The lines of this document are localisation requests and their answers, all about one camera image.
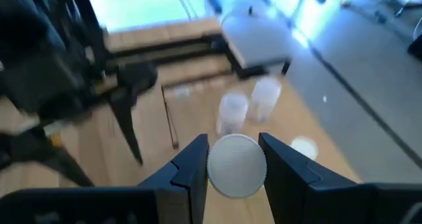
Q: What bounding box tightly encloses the large orange medicine bottle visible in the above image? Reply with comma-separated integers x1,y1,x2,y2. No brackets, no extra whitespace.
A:
49,131,65,151

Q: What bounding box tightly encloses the clear plastic medicine bottle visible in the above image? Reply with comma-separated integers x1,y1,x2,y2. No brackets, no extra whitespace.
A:
250,76,283,125
216,92,250,136

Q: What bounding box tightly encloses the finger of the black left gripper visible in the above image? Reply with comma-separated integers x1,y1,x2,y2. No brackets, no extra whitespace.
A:
108,63,159,165
0,128,94,188

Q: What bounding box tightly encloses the white round lid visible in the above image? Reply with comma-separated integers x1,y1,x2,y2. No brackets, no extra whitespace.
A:
206,133,268,199

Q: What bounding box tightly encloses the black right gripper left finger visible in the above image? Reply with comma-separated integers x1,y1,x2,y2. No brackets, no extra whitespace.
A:
0,133,210,224

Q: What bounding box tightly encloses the white pale object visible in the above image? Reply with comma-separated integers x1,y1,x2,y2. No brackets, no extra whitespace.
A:
290,136,319,161

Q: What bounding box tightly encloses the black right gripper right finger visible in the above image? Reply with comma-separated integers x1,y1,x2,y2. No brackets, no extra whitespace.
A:
258,132,422,224

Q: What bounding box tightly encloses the black floor tape strip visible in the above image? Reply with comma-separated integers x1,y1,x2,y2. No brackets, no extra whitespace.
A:
308,45,422,171

